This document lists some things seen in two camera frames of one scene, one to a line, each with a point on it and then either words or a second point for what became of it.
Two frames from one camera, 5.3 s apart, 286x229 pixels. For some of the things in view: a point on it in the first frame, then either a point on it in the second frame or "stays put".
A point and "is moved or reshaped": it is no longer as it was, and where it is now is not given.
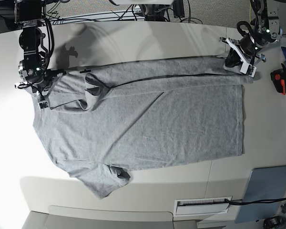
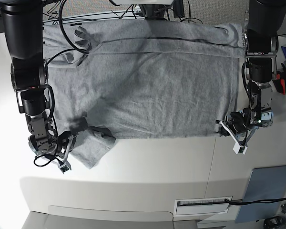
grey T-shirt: x=107 y=119 is moved or reshaped
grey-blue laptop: x=265 y=183 stays put
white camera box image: x=42 y=105 to x=66 y=166
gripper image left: x=43 y=86 to x=66 y=140
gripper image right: x=246 y=50 to x=240 y=125
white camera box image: x=249 y=69 to x=237 y=149
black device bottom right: x=275 y=222 stays put
